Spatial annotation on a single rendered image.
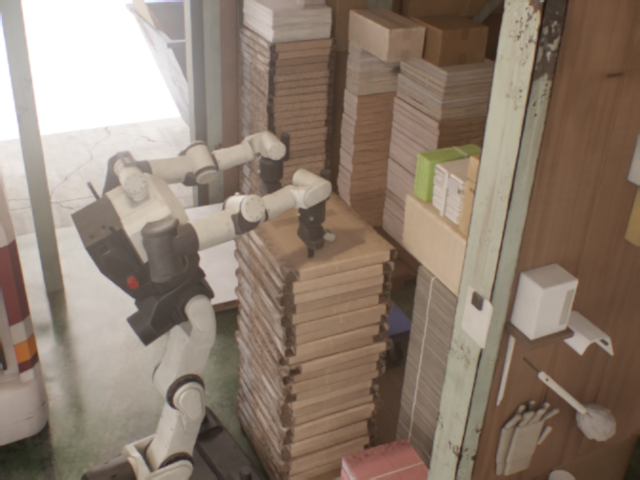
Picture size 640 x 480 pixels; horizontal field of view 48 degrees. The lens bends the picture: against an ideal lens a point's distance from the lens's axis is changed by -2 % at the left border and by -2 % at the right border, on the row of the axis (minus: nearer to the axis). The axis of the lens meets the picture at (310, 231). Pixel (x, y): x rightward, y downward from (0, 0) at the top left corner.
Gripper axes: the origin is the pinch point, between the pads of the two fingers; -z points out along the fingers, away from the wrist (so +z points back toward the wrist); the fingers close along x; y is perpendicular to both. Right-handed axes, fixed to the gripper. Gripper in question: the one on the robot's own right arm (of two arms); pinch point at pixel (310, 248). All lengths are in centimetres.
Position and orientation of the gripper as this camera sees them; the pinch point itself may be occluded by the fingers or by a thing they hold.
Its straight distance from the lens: 239.1
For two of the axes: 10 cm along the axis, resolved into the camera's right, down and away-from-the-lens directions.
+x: -4.2, -4.6, 7.8
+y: -9.0, 1.8, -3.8
